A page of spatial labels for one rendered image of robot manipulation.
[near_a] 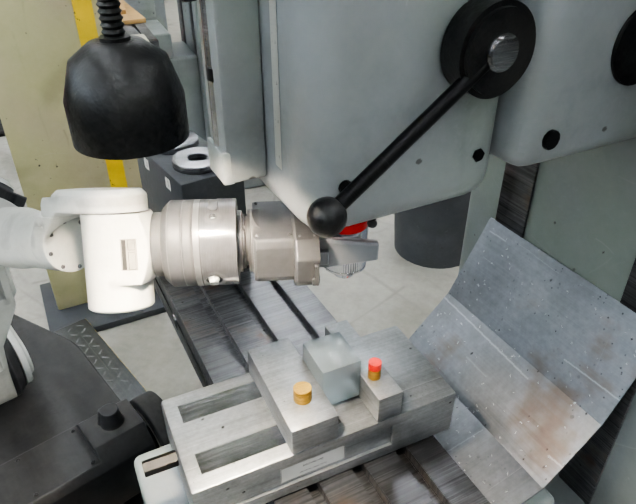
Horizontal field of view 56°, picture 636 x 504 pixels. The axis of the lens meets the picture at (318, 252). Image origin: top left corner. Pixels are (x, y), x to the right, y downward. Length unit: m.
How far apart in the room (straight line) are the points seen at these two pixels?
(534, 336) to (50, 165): 1.85
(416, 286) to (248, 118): 2.21
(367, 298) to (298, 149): 2.14
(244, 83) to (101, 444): 0.95
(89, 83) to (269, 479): 0.52
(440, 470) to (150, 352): 1.72
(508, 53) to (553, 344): 0.54
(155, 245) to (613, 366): 0.60
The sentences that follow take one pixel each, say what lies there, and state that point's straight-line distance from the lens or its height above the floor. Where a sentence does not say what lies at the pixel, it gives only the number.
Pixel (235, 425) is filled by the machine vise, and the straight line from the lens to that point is 0.76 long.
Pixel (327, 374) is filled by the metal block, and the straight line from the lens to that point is 0.73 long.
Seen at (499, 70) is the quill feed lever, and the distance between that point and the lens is 0.47.
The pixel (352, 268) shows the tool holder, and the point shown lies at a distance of 0.62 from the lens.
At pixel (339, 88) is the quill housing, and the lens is 0.43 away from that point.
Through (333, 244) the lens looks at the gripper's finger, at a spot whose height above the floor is 1.25.
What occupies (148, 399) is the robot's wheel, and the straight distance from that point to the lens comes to 1.38.
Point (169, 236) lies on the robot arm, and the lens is 0.58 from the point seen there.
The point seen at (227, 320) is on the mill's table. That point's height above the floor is 0.93.
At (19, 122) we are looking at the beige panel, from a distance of 2.30.
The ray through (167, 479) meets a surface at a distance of 0.92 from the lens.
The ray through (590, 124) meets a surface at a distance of 0.59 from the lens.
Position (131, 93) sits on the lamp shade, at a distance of 0.36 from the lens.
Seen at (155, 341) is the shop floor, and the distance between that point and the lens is 2.44.
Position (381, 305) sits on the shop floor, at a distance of 2.54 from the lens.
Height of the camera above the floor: 1.57
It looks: 33 degrees down
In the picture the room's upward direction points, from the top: straight up
